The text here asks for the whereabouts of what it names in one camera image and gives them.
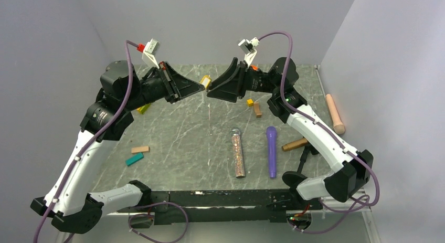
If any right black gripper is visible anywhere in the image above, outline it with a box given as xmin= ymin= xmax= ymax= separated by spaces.
xmin=207 ymin=57 xmax=280 ymax=102

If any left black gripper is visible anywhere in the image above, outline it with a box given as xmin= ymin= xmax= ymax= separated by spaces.
xmin=123 ymin=61 xmax=205 ymax=111

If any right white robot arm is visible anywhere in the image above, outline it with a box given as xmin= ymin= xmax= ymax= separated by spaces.
xmin=207 ymin=57 xmax=373 ymax=209

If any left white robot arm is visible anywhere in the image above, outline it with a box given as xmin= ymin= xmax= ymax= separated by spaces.
xmin=31 ymin=60 xmax=205 ymax=234

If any small tan wooden block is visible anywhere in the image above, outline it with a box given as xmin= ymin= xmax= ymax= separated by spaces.
xmin=253 ymin=102 xmax=262 ymax=118

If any orange yellow triangle toy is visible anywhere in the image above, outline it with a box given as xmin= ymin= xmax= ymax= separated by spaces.
xmin=137 ymin=103 xmax=151 ymax=114

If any purple microphone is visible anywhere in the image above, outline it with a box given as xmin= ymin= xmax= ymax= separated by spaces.
xmin=266 ymin=126 xmax=277 ymax=178

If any teal wooden block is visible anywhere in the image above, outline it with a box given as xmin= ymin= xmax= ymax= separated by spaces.
xmin=125 ymin=152 xmax=144 ymax=166

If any glitter microphone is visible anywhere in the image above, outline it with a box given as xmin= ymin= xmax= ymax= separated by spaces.
xmin=230 ymin=128 xmax=246 ymax=178

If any gold microphone on stand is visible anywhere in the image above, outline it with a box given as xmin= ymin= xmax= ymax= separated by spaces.
xmin=281 ymin=138 xmax=309 ymax=152

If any black microphone stand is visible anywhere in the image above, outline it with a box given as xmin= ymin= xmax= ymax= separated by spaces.
xmin=282 ymin=145 xmax=319 ymax=189

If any peach wooden rolling pin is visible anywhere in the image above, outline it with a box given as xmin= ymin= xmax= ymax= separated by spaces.
xmin=325 ymin=94 xmax=345 ymax=135

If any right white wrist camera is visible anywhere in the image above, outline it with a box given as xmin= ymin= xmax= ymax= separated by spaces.
xmin=238 ymin=37 xmax=260 ymax=67

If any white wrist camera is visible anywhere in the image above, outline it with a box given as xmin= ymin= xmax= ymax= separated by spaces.
xmin=136 ymin=38 xmax=160 ymax=68
xmin=238 ymin=37 xmax=260 ymax=67

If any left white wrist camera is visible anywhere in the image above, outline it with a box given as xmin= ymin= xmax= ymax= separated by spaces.
xmin=136 ymin=38 xmax=160 ymax=68

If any purple cable under table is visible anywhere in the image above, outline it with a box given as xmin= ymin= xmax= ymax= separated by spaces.
xmin=128 ymin=202 xmax=188 ymax=243

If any black front rail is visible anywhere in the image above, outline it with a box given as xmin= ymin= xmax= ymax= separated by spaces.
xmin=118 ymin=189 xmax=322 ymax=225

